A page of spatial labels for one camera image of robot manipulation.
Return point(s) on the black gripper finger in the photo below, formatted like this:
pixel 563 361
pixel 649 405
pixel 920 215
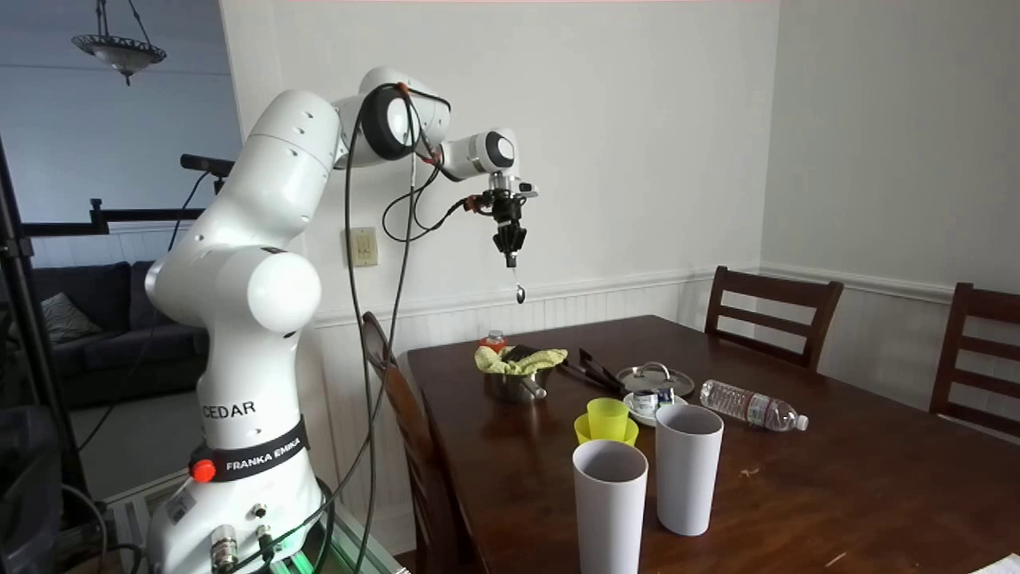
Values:
pixel 517 248
pixel 506 249

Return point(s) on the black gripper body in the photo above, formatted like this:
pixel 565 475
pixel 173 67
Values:
pixel 509 211

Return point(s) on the yellow plastic bowl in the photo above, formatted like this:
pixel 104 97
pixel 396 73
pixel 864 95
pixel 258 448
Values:
pixel 628 432

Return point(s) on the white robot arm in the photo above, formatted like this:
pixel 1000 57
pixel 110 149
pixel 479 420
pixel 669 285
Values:
pixel 253 491

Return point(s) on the white bowl with items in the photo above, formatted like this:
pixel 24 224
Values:
pixel 645 404

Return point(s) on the white tall cup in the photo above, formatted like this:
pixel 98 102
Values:
pixel 610 489
pixel 685 466

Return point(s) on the pot with yellow cloth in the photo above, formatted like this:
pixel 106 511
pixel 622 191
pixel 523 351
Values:
pixel 517 373

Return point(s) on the black kitchen tongs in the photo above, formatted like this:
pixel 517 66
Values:
pixel 583 369

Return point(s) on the brown wooden chair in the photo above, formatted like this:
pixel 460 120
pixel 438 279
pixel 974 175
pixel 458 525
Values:
pixel 430 502

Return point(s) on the glass pot lid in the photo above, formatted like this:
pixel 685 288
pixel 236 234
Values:
pixel 659 377

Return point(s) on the clear plastic water bottle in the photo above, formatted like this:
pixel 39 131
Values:
pixel 750 405

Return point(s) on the dark wooden chair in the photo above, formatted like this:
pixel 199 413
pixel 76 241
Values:
pixel 979 359
pixel 772 314

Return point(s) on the hanging ceiling lamp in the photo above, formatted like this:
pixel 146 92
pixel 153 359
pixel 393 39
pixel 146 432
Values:
pixel 122 53

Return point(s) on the dark sofa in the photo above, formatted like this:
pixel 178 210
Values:
pixel 110 344

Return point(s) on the wall light switch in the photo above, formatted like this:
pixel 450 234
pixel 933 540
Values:
pixel 363 249

